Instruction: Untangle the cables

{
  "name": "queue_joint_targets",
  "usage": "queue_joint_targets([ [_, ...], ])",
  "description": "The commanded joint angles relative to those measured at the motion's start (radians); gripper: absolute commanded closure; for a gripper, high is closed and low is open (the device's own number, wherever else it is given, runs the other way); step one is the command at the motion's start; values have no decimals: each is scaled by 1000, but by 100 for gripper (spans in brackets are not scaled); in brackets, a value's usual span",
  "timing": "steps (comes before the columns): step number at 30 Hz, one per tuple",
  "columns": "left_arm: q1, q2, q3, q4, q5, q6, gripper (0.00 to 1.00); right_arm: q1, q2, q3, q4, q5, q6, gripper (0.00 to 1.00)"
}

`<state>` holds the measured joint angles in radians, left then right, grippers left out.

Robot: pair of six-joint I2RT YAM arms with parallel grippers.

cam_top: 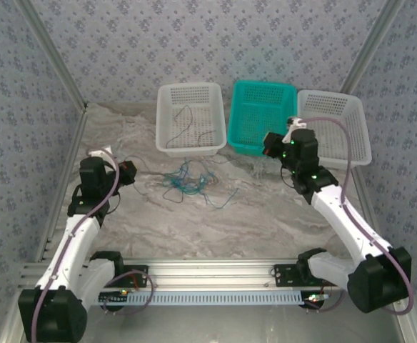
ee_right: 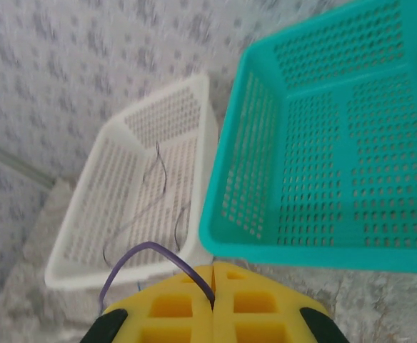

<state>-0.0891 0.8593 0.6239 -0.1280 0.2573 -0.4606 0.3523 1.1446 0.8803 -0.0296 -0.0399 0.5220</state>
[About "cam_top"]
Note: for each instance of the white perforated plastic basket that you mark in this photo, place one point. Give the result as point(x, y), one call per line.
point(337, 107)
point(215, 107)

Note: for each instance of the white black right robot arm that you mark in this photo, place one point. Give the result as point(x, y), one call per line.
point(331, 214)

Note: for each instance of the teal perforated plastic basket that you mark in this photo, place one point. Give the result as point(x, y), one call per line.
point(251, 107)

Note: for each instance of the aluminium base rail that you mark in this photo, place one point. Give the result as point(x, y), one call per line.
point(212, 275)

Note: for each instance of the aluminium frame post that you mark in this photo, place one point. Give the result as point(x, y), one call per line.
point(371, 46)
point(54, 50)

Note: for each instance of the small LED controller board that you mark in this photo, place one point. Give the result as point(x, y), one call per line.
point(315, 297)
point(115, 296)

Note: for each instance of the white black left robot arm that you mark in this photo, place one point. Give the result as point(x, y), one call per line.
point(81, 246)

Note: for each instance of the aluminium side rail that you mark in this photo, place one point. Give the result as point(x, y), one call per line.
point(363, 193)
point(70, 160)

